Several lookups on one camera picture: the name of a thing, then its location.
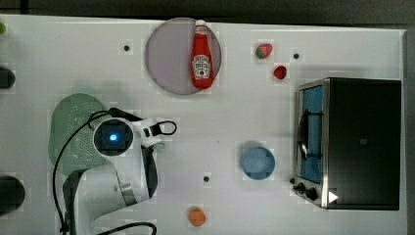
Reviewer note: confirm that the green perforated colander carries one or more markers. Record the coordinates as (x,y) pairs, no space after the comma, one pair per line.
(71,111)

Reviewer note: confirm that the black toaster oven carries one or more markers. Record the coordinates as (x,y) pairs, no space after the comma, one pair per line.
(348,143)

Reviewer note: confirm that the black cylinder post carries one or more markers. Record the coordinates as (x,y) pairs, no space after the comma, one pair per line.
(7,78)

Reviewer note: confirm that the small red tomato toy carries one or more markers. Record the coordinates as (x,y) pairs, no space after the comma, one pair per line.
(280,72)

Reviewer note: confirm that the black cylinder cup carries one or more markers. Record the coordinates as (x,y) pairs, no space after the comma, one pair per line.
(12,194)

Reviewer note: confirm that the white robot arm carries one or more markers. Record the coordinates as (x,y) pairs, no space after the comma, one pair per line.
(127,177)

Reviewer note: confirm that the red green strawberry toy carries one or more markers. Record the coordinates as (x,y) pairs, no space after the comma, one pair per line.
(263,50)

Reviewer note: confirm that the red ketchup bottle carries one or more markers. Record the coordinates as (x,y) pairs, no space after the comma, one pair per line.
(201,59)

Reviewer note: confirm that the orange fruit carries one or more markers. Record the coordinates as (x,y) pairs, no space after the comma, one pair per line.
(197,217)

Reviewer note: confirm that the blue bowl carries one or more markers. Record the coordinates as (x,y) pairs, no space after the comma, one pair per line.
(258,163)

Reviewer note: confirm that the grey round plate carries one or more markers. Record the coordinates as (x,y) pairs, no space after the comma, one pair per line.
(168,53)

